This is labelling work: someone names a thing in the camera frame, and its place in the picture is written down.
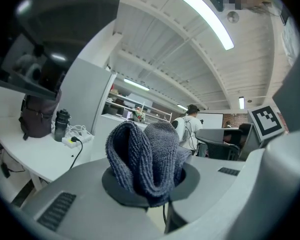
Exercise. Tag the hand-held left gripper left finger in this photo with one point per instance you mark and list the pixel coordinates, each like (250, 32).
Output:
(90, 209)

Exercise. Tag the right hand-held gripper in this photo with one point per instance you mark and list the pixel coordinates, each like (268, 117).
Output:
(265, 124)

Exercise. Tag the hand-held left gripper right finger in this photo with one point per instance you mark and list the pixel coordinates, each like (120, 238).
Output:
(215, 184)

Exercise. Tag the dark blue cleaning cloth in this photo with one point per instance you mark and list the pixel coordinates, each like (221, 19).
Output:
(145, 159)

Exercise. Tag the black mesh office chair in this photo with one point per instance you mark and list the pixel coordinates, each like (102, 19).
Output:
(222, 151)

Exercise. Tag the white dome backpack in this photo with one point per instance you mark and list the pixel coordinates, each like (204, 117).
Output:
(177, 124)

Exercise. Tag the long ceiling light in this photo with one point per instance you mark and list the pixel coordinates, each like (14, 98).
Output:
(241, 102)
(207, 19)
(136, 84)
(182, 107)

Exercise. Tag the white power strip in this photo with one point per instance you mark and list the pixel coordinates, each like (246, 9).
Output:
(77, 139)

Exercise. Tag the black bottle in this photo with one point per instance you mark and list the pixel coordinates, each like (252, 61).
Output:
(62, 126)

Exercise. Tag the white shelving rack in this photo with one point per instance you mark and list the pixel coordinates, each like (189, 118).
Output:
(130, 104)

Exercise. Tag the dark backpack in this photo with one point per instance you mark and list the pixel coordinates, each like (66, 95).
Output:
(37, 119)

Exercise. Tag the round ceiling sensor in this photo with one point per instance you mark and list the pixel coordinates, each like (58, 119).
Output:
(233, 17)

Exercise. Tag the large black monitor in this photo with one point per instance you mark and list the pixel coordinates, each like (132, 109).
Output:
(65, 21)

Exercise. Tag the black wall adapter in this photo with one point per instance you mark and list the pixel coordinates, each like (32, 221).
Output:
(5, 170)

